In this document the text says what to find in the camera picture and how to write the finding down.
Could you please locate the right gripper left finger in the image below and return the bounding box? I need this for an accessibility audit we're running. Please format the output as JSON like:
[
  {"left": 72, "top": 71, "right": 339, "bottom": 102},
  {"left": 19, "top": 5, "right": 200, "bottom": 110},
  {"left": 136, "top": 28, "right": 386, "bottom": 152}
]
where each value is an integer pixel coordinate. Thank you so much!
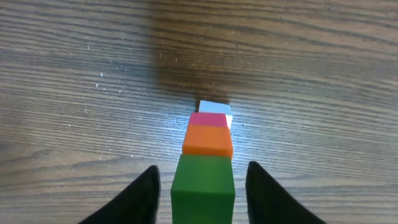
[{"left": 77, "top": 164, "right": 162, "bottom": 224}]

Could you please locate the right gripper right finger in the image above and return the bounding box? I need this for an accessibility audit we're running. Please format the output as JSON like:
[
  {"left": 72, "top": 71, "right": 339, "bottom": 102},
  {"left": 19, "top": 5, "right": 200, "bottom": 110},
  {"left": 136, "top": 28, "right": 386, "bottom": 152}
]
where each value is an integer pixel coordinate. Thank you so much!
[{"left": 245, "top": 161, "right": 327, "bottom": 224}]

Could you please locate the green cube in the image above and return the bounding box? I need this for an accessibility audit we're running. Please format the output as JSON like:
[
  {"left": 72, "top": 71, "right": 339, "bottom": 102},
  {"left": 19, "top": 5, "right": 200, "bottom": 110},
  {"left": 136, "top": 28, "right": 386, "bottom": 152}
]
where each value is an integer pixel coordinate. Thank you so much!
[{"left": 170, "top": 154, "right": 236, "bottom": 224}]

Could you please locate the orange cube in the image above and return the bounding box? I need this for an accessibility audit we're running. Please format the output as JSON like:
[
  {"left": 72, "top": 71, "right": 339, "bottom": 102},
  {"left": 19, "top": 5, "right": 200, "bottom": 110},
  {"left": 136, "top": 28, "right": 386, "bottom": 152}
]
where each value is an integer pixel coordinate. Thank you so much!
[{"left": 182, "top": 124, "right": 234, "bottom": 160}]

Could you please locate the red cube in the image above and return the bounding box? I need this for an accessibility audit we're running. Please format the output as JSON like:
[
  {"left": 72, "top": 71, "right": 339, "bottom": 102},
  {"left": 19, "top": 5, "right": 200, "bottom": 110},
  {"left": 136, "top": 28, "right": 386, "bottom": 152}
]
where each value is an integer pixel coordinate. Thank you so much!
[{"left": 188, "top": 112, "right": 229, "bottom": 128}]

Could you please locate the white cube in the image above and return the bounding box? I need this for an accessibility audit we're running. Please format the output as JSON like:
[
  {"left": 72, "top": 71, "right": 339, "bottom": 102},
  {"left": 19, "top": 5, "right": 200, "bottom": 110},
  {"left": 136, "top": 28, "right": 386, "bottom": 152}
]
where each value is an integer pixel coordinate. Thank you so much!
[{"left": 198, "top": 100, "right": 233, "bottom": 130}]

